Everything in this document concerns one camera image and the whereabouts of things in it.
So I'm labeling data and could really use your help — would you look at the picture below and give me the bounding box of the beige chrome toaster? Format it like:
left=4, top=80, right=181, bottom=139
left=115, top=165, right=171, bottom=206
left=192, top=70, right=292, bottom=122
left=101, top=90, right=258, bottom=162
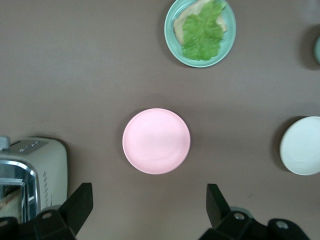
left=0, top=135, right=69, bottom=224

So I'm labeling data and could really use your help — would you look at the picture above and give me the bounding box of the green bowl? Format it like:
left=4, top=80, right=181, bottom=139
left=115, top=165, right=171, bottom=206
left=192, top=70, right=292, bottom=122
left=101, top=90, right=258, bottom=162
left=314, top=34, right=320, bottom=64

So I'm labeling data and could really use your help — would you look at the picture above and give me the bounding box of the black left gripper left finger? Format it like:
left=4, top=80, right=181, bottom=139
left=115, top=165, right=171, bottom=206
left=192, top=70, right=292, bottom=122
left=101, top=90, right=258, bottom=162
left=18, top=182, right=94, bottom=240

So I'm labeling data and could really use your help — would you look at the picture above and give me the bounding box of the pink plate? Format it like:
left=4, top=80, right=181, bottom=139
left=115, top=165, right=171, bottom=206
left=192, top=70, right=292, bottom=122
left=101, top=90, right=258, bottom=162
left=122, top=107, right=191, bottom=175

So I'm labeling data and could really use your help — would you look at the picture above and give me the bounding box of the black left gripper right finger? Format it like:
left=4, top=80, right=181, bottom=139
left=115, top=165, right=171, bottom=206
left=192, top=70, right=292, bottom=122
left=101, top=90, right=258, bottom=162
left=199, top=183, right=270, bottom=240

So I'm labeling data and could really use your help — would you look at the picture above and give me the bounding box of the green plate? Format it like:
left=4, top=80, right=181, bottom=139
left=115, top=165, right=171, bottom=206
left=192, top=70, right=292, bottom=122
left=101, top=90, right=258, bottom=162
left=164, top=0, right=237, bottom=69

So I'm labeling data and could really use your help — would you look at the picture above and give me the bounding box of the beige plate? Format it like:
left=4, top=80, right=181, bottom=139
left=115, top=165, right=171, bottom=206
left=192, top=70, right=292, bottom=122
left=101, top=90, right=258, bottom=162
left=279, top=116, right=320, bottom=176

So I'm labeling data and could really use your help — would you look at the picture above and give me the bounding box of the toast slice in toaster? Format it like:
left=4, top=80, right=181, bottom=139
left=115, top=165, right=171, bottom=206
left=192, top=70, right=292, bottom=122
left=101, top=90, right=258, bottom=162
left=0, top=186, right=23, bottom=219

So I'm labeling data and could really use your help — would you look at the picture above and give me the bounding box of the brown bread slice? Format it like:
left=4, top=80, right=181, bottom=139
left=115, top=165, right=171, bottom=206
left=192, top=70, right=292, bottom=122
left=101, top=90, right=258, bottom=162
left=172, top=0, right=229, bottom=44

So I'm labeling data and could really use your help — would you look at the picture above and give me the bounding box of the green lettuce leaf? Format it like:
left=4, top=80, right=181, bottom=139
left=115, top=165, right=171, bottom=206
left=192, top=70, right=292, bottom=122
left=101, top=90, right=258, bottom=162
left=180, top=0, right=229, bottom=62

